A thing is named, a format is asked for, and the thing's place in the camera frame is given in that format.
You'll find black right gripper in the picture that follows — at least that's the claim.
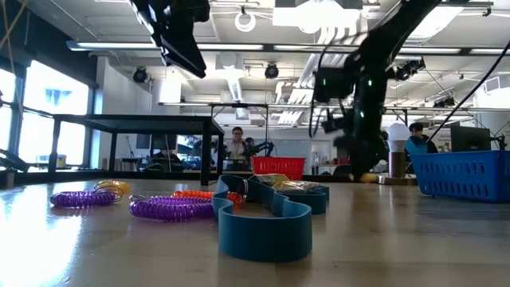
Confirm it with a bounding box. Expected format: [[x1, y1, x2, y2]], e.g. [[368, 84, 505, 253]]
[[333, 118, 390, 183]]

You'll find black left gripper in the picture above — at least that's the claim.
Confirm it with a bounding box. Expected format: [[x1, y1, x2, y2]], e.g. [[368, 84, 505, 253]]
[[129, 0, 211, 80]]

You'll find orange coil wristband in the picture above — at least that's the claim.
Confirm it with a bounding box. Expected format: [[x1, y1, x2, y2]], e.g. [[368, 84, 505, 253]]
[[171, 189, 245, 207]]

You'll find purple coil wristband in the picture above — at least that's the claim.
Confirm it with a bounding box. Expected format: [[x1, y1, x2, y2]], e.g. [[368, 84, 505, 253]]
[[49, 189, 117, 209], [127, 193, 216, 223]]

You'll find black hanging ceiling lamp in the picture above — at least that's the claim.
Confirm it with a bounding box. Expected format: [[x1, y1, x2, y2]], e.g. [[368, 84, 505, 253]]
[[131, 66, 149, 85], [264, 62, 281, 81]]

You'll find table lamp with white bulb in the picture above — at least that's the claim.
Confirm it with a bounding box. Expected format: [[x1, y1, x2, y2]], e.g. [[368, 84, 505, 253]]
[[376, 122, 418, 187]]

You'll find long ceiling light bar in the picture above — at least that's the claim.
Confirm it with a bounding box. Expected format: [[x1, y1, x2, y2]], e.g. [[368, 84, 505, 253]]
[[66, 39, 510, 56]]

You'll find black perforated metal shelf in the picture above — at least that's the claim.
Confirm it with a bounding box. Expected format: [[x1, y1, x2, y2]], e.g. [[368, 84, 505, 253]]
[[46, 113, 226, 187]]

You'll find red plastic basket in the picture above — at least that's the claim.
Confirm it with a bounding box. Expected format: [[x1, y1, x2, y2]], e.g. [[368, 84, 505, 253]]
[[251, 155, 307, 181]]

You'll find blue plastic basket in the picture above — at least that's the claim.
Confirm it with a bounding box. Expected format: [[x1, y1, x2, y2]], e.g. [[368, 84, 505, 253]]
[[409, 149, 510, 204]]

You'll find black computer monitor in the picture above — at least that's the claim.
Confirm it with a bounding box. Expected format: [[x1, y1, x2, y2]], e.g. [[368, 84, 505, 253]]
[[449, 124, 492, 153]]

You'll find white hanging ring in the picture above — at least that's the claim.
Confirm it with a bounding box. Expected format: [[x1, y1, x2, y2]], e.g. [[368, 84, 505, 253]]
[[233, 10, 257, 33]]

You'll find black background workstation frame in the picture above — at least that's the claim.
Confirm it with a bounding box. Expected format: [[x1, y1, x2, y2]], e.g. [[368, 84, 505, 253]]
[[158, 101, 410, 176]]

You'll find black ceiling camera cluster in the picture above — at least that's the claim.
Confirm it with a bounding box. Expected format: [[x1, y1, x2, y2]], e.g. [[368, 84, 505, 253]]
[[394, 57, 426, 82]]

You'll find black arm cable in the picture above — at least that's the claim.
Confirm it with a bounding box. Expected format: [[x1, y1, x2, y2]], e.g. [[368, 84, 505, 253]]
[[426, 38, 510, 145]]

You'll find black aluminium table frame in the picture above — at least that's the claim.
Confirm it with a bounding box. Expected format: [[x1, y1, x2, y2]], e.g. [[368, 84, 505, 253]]
[[0, 147, 379, 189]]

